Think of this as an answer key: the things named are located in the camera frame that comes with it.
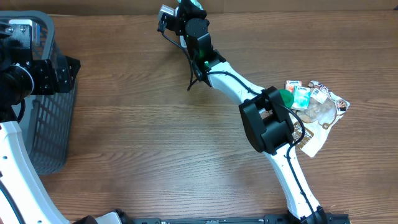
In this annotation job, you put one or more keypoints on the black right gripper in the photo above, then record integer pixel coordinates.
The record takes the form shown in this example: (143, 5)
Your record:
(189, 12)

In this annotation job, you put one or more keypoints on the teal tissue packet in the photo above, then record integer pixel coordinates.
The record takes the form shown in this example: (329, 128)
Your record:
(301, 98)

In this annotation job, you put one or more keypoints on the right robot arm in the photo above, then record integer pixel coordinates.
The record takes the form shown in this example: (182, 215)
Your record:
(267, 120)

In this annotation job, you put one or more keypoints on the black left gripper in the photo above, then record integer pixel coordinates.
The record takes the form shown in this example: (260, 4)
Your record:
(52, 85)

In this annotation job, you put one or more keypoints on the mint green wipes packet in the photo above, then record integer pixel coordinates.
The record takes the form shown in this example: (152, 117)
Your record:
(189, 4)

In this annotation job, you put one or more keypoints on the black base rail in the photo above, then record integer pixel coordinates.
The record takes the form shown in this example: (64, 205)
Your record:
(266, 219)

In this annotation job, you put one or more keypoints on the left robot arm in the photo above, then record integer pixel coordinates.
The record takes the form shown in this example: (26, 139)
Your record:
(23, 196)

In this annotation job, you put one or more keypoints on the grey plastic mesh basket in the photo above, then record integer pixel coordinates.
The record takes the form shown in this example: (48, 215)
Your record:
(45, 120)

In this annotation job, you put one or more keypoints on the orange tissue packet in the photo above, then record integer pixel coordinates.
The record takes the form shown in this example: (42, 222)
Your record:
(291, 84)

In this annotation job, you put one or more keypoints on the green lid jar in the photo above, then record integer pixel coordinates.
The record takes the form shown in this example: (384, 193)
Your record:
(287, 97)

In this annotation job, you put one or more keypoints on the brown white snack bag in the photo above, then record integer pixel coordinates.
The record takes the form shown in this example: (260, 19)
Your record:
(324, 109)

